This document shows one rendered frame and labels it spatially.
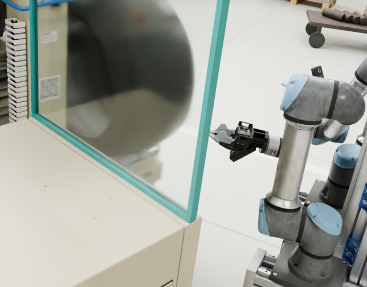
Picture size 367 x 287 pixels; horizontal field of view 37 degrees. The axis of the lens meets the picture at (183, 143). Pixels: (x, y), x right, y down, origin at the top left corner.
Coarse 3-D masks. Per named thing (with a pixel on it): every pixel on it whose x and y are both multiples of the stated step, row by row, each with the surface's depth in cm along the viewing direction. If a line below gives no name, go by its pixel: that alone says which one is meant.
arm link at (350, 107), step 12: (348, 84) 156; (348, 96) 154; (360, 96) 157; (336, 108) 154; (348, 108) 154; (360, 108) 157; (324, 120) 195; (336, 120) 166; (348, 120) 159; (324, 132) 190; (336, 132) 181
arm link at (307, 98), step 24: (288, 96) 156; (312, 96) 155; (336, 96) 154; (288, 120) 160; (312, 120) 157; (288, 144) 163; (288, 168) 165; (288, 192) 168; (264, 216) 171; (288, 216) 169
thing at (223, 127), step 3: (219, 126) 195; (222, 126) 195; (225, 126) 194; (216, 129) 196; (219, 129) 196; (222, 129) 196; (225, 129) 195; (228, 129) 195; (210, 132) 196; (213, 132) 196; (216, 132) 196; (228, 132) 196; (231, 132) 196; (228, 135) 197
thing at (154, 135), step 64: (64, 0) 113; (128, 0) 99; (192, 0) 88; (64, 64) 119; (128, 64) 104; (192, 64) 92; (64, 128) 127; (128, 128) 110; (192, 128) 96; (192, 192) 100
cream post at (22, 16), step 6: (12, 0) 153; (18, 0) 151; (24, 0) 149; (6, 6) 157; (24, 6) 150; (12, 12) 155; (18, 12) 153; (24, 12) 151; (18, 18) 154; (24, 18) 152; (24, 54) 157; (30, 72) 157; (30, 78) 158; (30, 84) 159; (30, 90) 160; (30, 96) 161; (30, 102) 162; (30, 108) 163; (30, 114) 164
